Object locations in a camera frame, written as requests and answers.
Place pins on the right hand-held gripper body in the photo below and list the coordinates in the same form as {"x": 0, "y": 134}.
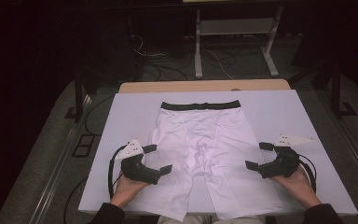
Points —
{"x": 287, "y": 160}

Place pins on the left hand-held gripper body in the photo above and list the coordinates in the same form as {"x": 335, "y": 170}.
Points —
{"x": 130, "y": 151}

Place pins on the white shorts with black waistband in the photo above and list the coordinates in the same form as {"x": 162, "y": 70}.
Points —
{"x": 205, "y": 155}

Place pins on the person's right hand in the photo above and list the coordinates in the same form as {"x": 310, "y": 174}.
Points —
{"x": 295, "y": 185}

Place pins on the person's left hand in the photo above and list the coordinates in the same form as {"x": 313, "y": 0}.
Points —
{"x": 127, "y": 189}

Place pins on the white table mat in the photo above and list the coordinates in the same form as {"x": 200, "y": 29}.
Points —
{"x": 130, "y": 118}

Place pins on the person's legs in light trousers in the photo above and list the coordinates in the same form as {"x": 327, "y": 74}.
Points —
{"x": 192, "y": 220}

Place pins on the black metal stand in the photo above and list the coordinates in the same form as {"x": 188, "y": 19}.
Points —
{"x": 78, "y": 99}
{"x": 336, "y": 93}

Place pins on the white metal stand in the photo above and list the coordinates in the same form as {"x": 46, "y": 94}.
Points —
{"x": 236, "y": 26}

